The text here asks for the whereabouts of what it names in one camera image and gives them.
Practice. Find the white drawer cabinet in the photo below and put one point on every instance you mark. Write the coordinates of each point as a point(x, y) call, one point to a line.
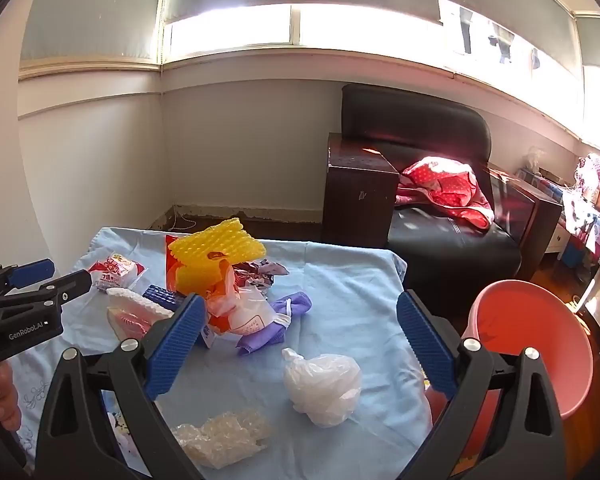
point(555, 240)

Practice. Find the purple glove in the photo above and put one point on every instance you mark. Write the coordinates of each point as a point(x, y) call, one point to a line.
point(300, 302)

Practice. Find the yellow bumpy foam pad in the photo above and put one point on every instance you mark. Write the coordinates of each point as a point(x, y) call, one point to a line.
point(215, 245)

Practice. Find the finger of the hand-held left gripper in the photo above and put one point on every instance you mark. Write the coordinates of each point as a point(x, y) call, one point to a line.
point(65, 290)
point(30, 271)

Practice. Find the pink white packet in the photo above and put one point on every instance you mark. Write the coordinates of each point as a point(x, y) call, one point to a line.
point(130, 310)

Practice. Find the crumpled silver purple wrapper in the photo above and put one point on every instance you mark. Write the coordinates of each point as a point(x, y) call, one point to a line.
point(260, 272)

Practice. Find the black leather armchair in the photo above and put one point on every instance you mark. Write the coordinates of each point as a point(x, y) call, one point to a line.
point(455, 250)

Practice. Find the pink plastic bucket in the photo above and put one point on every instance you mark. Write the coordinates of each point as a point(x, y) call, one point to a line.
point(530, 330)

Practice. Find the white orange plastic bag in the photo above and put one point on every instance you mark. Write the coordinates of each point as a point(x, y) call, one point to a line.
point(245, 320)

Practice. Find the small blue white box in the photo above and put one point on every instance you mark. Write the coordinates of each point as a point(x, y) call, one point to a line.
point(160, 296)

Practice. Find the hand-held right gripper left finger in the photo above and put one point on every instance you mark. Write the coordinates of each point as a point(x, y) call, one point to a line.
point(175, 345)

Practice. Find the white red-printed snack packet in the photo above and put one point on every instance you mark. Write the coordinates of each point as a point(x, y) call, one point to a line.
point(115, 270)

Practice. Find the dark hanging garment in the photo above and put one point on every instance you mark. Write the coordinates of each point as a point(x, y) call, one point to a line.
point(465, 30)
point(502, 42)

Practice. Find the person's left hand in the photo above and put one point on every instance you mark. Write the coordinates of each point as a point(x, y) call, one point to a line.
point(5, 395)

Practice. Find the knotted white plastic bag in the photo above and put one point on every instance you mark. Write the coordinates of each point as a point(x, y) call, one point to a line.
point(325, 385)

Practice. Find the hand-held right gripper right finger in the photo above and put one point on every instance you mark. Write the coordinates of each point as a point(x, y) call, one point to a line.
point(425, 345)

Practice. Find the clear bubble wrap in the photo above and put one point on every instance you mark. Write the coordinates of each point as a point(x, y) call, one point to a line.
point(220, 435)

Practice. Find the red polka dot blanket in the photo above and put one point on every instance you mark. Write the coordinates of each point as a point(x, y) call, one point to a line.
point(445, 185)

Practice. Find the light blue printed cloth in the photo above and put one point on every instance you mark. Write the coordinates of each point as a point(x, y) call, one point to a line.
point(340, 285)

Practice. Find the red plastic wrapper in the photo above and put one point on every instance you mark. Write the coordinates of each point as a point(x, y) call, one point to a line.
point(170, 241)

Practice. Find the red white patterned cloth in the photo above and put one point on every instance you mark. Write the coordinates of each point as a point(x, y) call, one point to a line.
point(592, 170)

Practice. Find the clear plastic bag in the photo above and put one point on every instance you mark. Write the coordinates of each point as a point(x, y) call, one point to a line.
point(535, 159)

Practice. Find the blue storage box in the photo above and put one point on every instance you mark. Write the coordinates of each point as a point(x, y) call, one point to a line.
point(574, 255)

